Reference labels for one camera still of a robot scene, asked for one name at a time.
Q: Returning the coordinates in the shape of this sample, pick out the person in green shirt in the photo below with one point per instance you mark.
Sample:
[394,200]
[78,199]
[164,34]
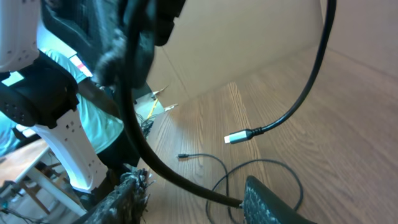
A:
[99,117]

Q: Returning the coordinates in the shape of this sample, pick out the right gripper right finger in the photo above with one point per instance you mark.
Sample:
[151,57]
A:
[262,206]

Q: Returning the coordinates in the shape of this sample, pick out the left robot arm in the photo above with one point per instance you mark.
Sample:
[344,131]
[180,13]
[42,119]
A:
[46,98]

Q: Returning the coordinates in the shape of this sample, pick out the white wooden furniture frame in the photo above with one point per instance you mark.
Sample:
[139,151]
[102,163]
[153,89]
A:
[21,163]

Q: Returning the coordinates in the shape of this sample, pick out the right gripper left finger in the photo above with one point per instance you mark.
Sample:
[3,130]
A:
[124,205]

